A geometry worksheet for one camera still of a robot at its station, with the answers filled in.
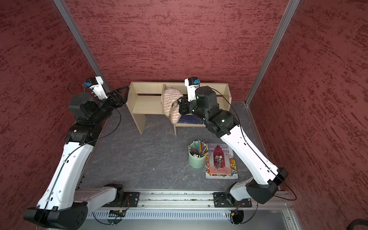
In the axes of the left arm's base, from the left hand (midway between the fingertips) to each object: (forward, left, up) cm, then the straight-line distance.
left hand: (125, 92), depth 63 cm
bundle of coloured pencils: (-12, -37, -32) cm, 51 cm away
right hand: (-4, -24, -3) cm, 24 cm away
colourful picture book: (-16, -50, -44) cm, 68 cm away
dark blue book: (+6, -30, -28) cm, 41 cm away
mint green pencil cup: (-18, -34, -39) cm, 54 cm away
